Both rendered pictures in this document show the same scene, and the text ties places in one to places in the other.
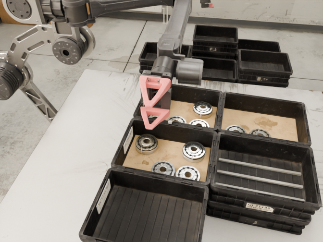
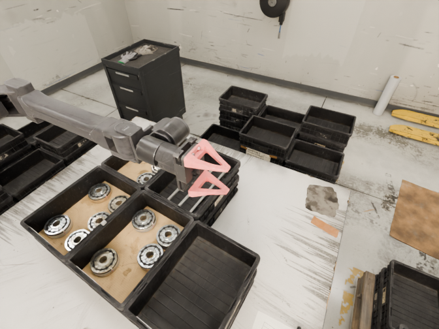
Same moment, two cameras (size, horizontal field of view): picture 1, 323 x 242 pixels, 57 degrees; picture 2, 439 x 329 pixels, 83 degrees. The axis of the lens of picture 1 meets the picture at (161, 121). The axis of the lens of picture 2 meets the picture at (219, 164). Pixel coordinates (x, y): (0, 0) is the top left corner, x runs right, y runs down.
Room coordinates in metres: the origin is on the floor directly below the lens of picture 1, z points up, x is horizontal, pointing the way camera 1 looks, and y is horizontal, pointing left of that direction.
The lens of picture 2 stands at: (0.37, 0.33, 1.81)
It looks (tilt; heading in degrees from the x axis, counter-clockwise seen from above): 45 degrees down; 289
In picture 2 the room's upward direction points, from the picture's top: straight up
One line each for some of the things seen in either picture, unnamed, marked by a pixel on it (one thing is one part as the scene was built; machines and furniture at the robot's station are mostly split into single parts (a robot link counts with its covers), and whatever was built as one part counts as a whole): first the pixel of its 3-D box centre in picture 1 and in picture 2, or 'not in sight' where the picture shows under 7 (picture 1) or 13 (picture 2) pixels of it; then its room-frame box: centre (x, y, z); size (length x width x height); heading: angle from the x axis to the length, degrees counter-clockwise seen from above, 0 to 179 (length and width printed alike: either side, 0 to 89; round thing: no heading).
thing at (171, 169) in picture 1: (163, 170); (150, 255); (0.77, -0.01, 0.86); 0.10 x 0.10 x 0.01
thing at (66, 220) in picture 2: not in sight; (57, 224); (1.23, 0.00, 0.86); 0.10 x 0.10 x 0.01
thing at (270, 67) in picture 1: (258, 83); (78, 149); (2.07, -0.83, 0.37); 0.40 x 0.30 x 0.45; 81
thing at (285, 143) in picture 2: not in sight; (264, 151); (0.51, -1.33, 0.37); 0.40 x 0.30 x 0.45; 170
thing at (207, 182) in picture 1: (166, 149); (134, 239); (0.84, -0.02, 0.92); 0.40 x 0.30 x 0.02; 77
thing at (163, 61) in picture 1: (165, 70); (155, 149); (0.63, -0.01, 1.45); 0.07 x 0.07 x 0.06; 80
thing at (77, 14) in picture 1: (72, 10); not in sight; (1.02, 0.31, 1.44); 0.10 x 0.09 x 0.05; 81
